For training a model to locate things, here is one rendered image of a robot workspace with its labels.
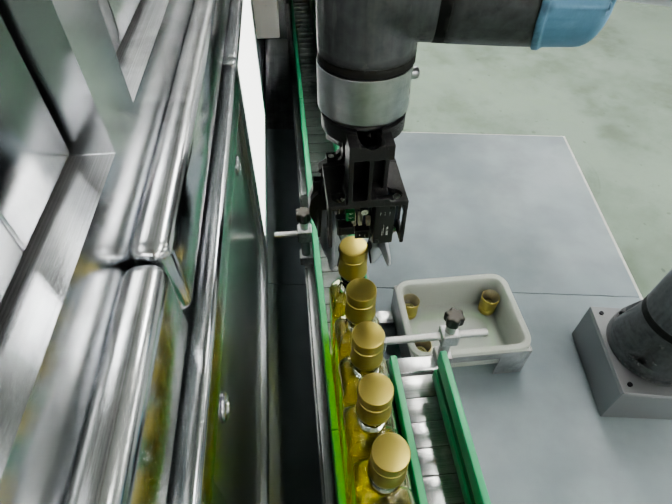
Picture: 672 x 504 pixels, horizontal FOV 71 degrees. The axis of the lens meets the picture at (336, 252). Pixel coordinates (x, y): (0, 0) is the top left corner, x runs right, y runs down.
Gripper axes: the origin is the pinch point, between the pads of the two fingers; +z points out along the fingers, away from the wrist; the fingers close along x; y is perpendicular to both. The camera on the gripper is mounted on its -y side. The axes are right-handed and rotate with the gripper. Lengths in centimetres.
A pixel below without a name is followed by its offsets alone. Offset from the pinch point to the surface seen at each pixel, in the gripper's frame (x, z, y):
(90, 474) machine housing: -14.2, -23.3, 30.7
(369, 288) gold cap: 1.0, -0.1, 5.8
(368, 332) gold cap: 0.0, -0.1, 11.3
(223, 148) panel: -12.3, -15.9, 0.7
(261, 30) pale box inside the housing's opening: -12, 14, -96
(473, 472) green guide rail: 12.7, 20.0, 20.0
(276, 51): -9, 41, -143
